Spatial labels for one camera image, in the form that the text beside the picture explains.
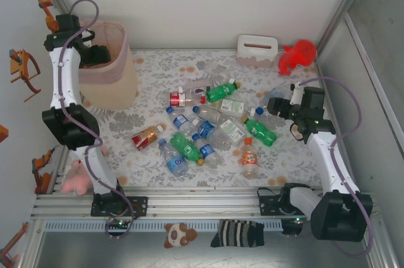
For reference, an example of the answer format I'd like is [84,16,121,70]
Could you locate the bottle with cursive blue label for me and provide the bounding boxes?
[157,138,189,178]

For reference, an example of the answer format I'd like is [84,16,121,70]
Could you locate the clear bottle red label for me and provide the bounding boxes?
[169,91,208,108]

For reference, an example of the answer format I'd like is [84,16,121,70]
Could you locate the brown panda plush toy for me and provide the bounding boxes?
[163,222,199,249]

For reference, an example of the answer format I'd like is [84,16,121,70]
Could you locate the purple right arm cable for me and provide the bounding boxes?
[285,76,376,258]

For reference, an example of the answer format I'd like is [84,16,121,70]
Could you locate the aluminium frame leg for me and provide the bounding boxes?
[362,239,400,268]
[17,219,47,268]

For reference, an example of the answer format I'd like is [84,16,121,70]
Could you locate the green plastic bottle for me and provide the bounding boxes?
[241,115,278,148]
[169,132,206,167]

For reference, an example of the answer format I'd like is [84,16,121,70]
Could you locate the clear bottle purple label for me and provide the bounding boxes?
[177,84,211,96]

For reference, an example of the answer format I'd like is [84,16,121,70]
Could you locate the white slotted cable duct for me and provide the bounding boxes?
[42,219,283,233]

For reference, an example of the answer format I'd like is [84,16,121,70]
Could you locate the green bottle white neck band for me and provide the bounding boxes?
[205,78,242,103]

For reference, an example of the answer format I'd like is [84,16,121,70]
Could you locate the circuit board green light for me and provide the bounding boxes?
[107,217,131,230]
[282,216,309,228]

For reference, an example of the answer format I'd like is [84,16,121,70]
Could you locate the clear bottle white green label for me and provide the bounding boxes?
[220,119,246,148]
[218,98,257,118]

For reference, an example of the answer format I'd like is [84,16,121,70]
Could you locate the pink mesh waste bin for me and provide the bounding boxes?
[77,18,139,112]

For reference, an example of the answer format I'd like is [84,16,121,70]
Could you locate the red plastic watering can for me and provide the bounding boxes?
[278,39,318,76]

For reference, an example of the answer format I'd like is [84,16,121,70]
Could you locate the red yellow label bottle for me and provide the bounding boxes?
[131,124,167,151]

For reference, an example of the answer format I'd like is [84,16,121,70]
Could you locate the blue label bottle white cap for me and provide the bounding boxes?
[191,118,234,151]

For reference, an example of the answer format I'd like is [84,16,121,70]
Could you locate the floral grey tablecloth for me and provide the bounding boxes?
[61,47,352,189]

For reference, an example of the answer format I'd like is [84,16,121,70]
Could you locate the white tissue box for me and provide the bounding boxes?
[236,34,279,67]

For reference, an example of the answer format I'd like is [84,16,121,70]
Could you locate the black white striped sock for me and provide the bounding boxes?
[210,219,265,248]

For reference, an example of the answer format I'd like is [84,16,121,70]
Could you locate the orange label bottle orange cap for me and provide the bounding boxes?
[241,137,261,178]

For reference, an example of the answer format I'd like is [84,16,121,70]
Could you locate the pink pig plush toy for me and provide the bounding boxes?
[60,145,109,195]

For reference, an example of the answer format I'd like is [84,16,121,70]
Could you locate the clear bottle blue cap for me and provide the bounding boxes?
[192,105,224,124]
[255,86,290,116]

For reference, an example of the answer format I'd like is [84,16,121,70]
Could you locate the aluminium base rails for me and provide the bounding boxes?
[30,185,383,220]

